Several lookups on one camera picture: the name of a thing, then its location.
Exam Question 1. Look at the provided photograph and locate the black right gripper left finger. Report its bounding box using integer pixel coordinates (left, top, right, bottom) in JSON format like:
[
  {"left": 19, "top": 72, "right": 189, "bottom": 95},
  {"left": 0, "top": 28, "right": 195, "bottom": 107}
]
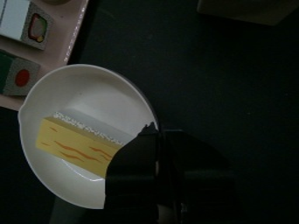
[{"left": 104, "top": 122, "right": 161, "bottom": 224}]

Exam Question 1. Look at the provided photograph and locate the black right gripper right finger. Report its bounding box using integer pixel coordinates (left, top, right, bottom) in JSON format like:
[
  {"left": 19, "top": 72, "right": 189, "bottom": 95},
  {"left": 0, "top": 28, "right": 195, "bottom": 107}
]
[{"left": 163, "top": 129, "right": 239, "bottom": 224}]

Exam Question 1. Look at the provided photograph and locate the white toy pan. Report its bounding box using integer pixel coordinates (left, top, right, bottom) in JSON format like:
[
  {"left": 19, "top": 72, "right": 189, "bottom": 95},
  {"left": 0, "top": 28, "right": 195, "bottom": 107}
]
[{"left": 16, "top": 63, "right": 160, "bottom": 224}]

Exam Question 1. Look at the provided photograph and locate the yellow toy omelette sushi block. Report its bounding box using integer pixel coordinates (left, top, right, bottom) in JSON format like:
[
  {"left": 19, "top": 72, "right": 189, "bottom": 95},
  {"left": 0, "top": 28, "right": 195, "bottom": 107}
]
[{"left": 35, "top": 108, "right": 136, "bottom": 179}]

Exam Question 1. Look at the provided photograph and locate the green toy sushi roll block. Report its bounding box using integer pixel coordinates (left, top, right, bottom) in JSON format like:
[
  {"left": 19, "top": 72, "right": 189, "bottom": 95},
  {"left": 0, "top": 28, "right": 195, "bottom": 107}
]
[{"left": 0, "top": 49, "right": 43, "bottom": 97}]

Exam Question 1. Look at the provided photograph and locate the pink tray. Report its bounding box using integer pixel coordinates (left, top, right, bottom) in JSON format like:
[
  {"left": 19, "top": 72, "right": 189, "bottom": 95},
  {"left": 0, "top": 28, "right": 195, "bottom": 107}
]
[{"left": 0, "top": 0, "right": 91, "bottom": 112}]

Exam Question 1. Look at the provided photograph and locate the white toy sushi roll block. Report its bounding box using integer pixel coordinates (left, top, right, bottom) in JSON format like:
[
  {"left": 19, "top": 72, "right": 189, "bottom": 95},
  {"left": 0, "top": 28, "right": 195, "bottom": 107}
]
[{"left": 0, "top": 0, "right": 55, "bottom": 51}]

